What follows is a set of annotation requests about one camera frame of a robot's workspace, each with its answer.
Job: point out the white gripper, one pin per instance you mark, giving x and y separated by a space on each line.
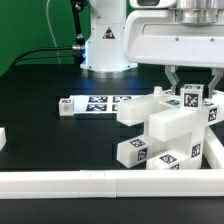
177 33

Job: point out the white cube nut with marker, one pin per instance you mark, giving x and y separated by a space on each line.
192 96

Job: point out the white chair backrest frame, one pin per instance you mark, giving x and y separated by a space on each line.
165 115

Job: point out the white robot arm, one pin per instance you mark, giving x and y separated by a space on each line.
105 47

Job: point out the white marker base sheet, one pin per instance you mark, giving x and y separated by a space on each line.
97 104

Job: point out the white U-shaped fence frame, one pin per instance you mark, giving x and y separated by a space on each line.
112 184

